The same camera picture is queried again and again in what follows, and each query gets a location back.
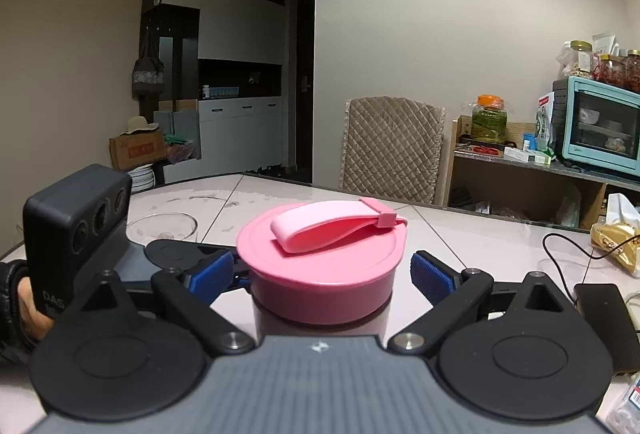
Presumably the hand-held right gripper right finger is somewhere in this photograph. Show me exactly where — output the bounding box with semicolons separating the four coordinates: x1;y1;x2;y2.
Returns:
387;250;571;357

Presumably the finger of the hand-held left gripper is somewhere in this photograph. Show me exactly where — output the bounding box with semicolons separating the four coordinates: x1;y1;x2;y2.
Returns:
144;239;221;271

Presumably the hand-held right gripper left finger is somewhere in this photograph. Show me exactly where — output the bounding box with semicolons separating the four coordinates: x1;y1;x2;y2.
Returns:
70;250;256;357

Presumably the pink bottle cap with strap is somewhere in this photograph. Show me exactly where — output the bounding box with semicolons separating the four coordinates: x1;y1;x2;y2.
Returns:
236;197;410;326

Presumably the person's left forearm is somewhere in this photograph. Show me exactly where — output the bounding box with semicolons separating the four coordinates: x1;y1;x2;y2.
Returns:
0;259;32;365

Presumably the person's left hand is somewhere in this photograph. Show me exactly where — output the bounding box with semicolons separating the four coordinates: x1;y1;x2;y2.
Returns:
17;277;55;345

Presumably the clear glass bowl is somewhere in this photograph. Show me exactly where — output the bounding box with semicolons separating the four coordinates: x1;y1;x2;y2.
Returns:
126;213;199;247

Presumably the stack of white plates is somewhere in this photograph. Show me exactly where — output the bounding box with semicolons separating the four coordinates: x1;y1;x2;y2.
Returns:
129;164;156;191

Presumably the brown cardboard box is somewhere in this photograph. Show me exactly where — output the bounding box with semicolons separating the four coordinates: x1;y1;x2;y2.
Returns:
109;129;167;171

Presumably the straw hat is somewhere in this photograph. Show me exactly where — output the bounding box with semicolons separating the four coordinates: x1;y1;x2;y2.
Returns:
120;115;162;135

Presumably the quilted chair back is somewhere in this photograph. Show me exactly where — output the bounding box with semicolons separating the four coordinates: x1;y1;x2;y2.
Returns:
340;97;446;205

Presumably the wooden shelf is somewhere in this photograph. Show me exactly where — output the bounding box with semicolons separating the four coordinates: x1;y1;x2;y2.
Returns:
445;117;640;232

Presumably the flat white box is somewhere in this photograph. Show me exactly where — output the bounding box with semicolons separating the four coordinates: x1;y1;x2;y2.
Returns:
504;147;553;165

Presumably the grey hanging bag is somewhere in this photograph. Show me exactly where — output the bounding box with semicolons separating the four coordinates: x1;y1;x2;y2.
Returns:
131;29;166;100

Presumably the green pickle jar orange lid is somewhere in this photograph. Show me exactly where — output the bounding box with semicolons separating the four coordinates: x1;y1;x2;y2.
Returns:
470;94;508;145

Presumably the black phone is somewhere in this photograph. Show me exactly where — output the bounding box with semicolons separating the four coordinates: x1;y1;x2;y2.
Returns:
574;283;640;375

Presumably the green and white snack bag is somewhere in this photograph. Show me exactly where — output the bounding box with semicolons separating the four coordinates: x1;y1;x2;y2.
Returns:
535;92;557;155

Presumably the gold tissue pack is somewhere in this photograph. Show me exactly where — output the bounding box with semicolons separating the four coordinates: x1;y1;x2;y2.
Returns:
590;193;640;277

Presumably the dark door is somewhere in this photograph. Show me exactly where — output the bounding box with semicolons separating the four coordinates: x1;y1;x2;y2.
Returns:
295;0;316;175

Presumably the white and black cabinet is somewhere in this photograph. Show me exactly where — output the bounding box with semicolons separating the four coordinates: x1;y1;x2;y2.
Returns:
140;0;288;185

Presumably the teal toaster oven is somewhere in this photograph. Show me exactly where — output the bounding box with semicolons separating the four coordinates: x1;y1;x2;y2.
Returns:
552;76;640;178

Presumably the clear plastic package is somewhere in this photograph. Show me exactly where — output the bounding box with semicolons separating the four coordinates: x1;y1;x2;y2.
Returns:
607;374;640;434

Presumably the glass jar with pale contents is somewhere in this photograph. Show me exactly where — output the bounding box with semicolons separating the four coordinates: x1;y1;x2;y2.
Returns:
570;40;594;80

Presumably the glass jar with red contents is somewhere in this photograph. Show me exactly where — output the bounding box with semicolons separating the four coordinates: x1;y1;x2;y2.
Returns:
597;54;626;88
625;49;640;92

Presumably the white paper bag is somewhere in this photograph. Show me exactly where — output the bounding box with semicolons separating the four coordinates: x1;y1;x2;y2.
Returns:
592;32;621;58

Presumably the black cable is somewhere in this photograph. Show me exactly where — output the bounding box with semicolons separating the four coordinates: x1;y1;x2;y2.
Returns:
542;233;640;267

